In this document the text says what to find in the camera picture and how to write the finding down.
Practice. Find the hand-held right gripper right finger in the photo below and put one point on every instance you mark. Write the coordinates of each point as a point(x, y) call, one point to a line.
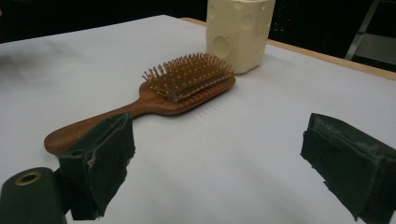
point(351, 168)

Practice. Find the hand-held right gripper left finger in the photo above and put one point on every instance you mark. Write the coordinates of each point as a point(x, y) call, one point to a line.
point(99, 168)

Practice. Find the brown wooden hairbrush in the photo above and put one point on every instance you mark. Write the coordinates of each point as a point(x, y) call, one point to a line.
point(149, 104)

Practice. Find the cream dimpled holder cup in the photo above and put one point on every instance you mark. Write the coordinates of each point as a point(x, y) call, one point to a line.
point(239, 37)

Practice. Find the white table mat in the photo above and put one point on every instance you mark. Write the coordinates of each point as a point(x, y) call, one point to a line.
point(218, 149)

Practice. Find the white metal stand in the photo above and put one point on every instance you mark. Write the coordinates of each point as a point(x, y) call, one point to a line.
point(370, 46)

